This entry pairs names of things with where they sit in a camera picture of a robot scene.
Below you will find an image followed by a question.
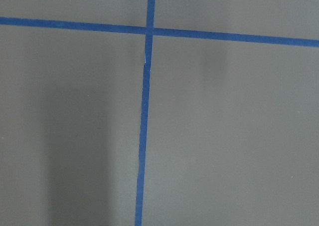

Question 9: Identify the blue tape strip vertical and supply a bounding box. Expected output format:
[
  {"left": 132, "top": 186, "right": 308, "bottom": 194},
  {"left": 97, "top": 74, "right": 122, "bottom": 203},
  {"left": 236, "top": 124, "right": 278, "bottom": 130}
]
[{"left": 134, "top": 0, "right": 156, "bottom": 226}]

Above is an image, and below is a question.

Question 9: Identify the blue tape strip horizontal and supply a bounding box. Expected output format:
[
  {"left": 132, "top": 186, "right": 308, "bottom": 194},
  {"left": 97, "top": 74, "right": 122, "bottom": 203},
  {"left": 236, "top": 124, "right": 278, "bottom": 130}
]
[{"left": 0, "top": 17, "right": 319, "bottom": 48}]

